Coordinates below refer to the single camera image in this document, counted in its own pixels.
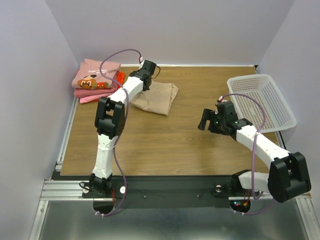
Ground beige t shirt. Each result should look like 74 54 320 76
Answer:
130 80 179 116

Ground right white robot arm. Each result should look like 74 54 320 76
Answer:
198 101 312 203

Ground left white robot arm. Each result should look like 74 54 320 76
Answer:
79 60 157 198

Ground orange folded shirt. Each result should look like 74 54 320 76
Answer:
117 71 126 84

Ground white plastic basket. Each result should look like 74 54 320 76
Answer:
227 74 297 134

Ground pink printed folded shirt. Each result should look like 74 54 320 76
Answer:
71 58 121 90

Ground light pink folded shirt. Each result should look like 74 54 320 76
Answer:
79 95 100 104

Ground dark pink folded shirt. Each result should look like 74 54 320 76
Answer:
73 87 117 98

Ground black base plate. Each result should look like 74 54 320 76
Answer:
82 175 248 209

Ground aluminium frame rail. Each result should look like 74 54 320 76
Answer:
29 98 82 240

